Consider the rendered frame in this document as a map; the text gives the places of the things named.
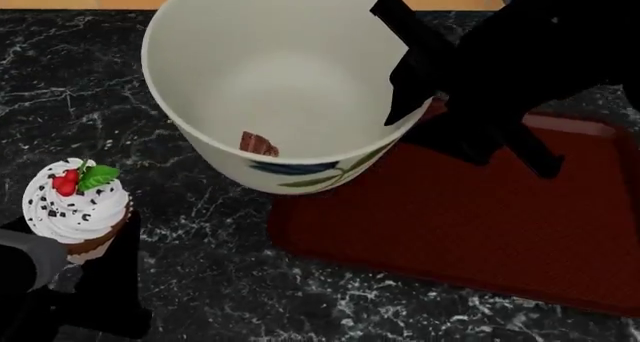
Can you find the brown chocolate cake piece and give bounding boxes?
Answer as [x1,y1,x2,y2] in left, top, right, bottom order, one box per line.
[238,130,282,159]

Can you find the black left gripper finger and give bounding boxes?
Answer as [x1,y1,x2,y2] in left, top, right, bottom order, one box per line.
[0,215,69,295]
[74,209,144,313]

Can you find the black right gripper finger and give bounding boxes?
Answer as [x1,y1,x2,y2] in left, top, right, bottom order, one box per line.
[383,43,454,128]
[399,92,502,168]

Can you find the dark red rectangular tray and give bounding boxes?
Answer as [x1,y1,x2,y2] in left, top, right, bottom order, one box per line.
[266,100,640,318]

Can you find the white bowl with flower print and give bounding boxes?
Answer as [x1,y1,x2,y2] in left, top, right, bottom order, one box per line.
[141,0,435,197]

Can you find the cupcake with white cream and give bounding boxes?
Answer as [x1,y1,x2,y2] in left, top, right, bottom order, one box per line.
[21,158,135,266]

